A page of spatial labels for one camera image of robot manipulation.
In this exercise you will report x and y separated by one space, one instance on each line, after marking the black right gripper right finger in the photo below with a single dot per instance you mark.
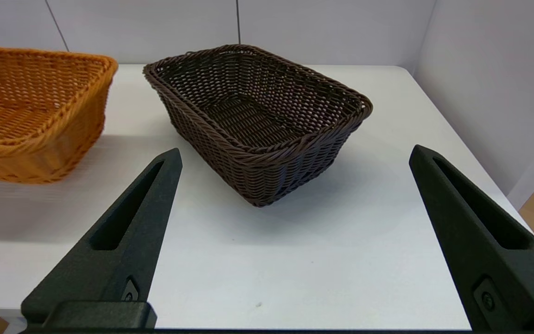
517 278

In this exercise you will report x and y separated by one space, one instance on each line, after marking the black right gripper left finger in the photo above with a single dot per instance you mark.
123 260

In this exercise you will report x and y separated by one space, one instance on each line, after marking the orange wicker basket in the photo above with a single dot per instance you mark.
40 157

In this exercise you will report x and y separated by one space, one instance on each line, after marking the dark brown wicker basket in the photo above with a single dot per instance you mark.
271 178

